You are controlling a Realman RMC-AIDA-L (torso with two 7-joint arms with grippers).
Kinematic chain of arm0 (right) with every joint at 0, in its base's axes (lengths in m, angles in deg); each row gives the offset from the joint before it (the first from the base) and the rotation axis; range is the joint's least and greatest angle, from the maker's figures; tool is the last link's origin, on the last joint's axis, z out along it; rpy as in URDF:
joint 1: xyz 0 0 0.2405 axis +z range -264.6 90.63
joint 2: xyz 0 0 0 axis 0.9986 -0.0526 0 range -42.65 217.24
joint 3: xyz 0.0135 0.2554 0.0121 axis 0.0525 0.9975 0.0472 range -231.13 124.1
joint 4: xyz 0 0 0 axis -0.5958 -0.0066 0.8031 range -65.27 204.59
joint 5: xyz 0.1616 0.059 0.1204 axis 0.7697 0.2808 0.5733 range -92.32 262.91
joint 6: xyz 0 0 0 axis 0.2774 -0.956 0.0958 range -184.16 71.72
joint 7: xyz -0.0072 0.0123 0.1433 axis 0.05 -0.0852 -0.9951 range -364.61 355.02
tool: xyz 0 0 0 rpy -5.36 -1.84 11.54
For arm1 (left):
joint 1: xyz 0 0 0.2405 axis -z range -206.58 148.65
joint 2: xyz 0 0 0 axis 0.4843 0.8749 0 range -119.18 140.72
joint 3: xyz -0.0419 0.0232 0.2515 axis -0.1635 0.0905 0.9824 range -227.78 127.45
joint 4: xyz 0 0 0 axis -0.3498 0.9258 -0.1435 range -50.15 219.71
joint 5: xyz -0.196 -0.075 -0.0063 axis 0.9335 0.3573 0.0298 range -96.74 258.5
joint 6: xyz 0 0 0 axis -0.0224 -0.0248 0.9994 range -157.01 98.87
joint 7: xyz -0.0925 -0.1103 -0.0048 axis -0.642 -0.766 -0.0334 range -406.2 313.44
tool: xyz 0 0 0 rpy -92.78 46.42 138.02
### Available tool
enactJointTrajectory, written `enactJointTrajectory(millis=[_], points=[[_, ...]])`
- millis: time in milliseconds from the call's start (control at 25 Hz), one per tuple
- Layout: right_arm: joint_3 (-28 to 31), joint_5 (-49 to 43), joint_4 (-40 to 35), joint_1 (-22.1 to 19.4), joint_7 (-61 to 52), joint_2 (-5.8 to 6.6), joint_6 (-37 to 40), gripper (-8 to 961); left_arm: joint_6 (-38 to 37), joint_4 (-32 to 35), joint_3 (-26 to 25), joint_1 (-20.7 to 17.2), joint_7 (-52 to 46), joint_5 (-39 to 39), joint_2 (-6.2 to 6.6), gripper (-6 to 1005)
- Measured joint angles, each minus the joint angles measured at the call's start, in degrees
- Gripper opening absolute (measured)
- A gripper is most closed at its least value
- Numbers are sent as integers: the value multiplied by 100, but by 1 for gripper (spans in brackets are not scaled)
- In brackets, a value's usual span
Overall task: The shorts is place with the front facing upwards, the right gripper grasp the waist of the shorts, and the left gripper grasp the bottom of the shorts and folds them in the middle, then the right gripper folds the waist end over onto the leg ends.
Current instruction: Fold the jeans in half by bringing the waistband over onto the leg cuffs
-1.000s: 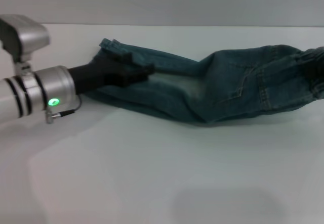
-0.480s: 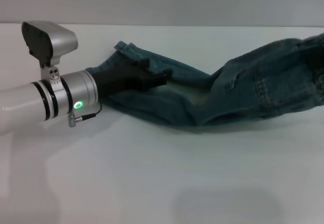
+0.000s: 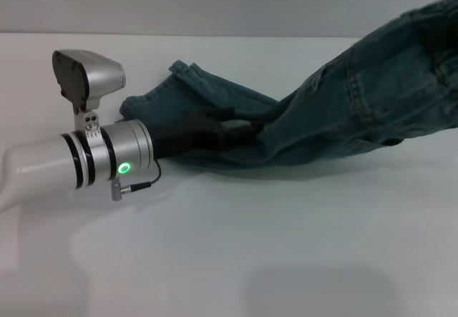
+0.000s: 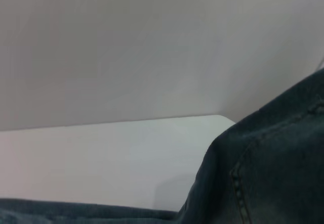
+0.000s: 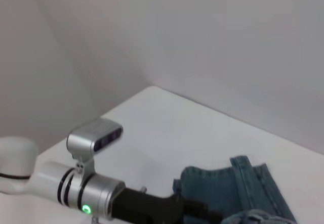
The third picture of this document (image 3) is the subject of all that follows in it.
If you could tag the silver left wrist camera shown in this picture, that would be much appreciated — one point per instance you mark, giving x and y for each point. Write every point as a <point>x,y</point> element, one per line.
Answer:
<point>89,73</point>

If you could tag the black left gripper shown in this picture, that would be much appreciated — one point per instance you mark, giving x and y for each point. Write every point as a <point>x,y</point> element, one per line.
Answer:
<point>189,136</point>

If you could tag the blue denim shorts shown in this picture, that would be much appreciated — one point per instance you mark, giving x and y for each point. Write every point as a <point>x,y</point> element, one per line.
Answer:
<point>358,98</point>

